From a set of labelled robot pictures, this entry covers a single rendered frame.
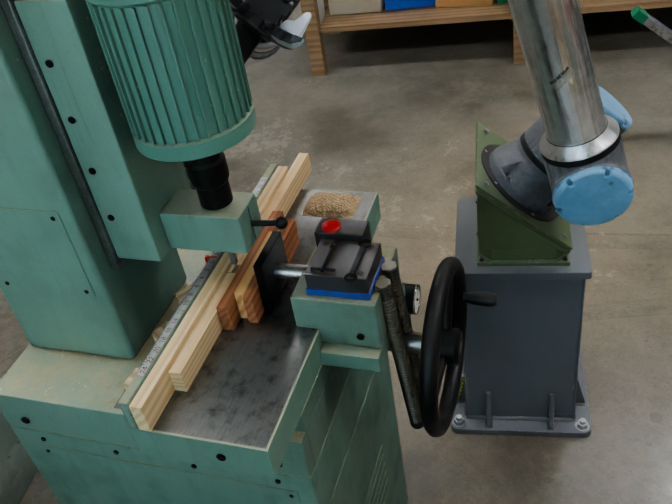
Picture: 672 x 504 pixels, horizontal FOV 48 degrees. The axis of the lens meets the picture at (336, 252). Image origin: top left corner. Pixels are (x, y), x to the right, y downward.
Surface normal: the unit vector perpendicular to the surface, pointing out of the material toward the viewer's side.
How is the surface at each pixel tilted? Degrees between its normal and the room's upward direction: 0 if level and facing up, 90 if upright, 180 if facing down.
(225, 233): 90
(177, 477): 90
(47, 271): 90
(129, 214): 90
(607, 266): 0
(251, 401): 0
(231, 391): 0
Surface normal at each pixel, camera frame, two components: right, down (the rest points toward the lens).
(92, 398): -0.14, -0.77
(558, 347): -0.14, 0.63
